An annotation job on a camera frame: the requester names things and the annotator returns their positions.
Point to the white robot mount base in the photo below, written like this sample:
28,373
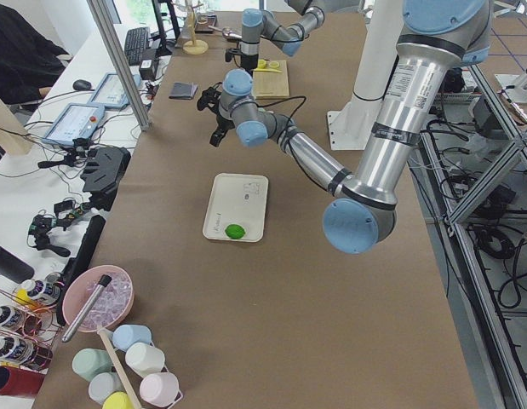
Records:
349,128

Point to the metal scoop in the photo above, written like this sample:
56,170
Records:
228,33

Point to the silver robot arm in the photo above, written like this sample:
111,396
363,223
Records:
417,43
258,24

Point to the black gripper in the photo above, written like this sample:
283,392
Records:
223,121
248,60

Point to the pink bowl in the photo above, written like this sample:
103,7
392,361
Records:
112,305

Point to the black keyboard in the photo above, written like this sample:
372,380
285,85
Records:
135,43

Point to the folded grey cloth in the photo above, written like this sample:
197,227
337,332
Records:
183,91

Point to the pink plastic cup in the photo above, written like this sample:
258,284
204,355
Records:
160,389

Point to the white plastic cup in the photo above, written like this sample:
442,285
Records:
145,359

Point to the bamboo cutting board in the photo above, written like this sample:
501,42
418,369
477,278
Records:
271,84

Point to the grey plastic cup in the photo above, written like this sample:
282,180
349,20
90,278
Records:
103,385

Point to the green plastic cup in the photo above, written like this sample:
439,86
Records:
88,363

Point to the blue plastic cup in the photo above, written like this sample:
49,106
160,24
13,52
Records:
127,335

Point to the teach pendant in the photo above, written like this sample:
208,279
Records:
109,93
75,121

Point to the wooden mug tree stand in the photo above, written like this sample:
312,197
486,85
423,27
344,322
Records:
194,46

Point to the lower teach pendant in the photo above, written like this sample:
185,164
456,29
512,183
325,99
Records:
75,121

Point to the metal muddler stick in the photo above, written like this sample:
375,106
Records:
86,307

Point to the aluminium frame post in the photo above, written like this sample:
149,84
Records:
103,21

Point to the green lime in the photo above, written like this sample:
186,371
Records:
235,231

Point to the upper teach pendant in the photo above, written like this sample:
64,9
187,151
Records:
109,93

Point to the yellow plastic cup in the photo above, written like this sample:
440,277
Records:
118,400

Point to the cream rabbit print tray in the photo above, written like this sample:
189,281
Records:
240,199

